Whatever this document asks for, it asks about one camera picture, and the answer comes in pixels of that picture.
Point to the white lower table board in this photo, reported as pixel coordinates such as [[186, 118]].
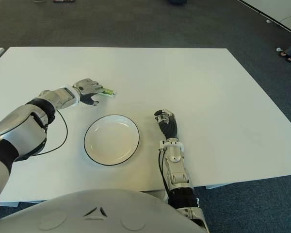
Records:
[[257, 184]]

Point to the green white toothpaste tube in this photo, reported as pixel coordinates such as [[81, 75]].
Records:
[[109, 91]]

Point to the white floor board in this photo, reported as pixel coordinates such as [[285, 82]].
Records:
[[281, 9]]

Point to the silver black robot left arm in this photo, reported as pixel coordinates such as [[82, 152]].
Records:
[[17, 121]]

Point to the silver black robot right arm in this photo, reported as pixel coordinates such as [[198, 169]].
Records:
[[174, 155]]

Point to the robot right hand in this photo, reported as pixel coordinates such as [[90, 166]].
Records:
[[169, 126]]

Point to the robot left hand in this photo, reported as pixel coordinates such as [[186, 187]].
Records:
[[86, 88]]

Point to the white plate with black rim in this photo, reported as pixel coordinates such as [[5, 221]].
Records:
[[111, 143]]

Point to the grey robot torso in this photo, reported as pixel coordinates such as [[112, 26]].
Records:
[[99, 218]]

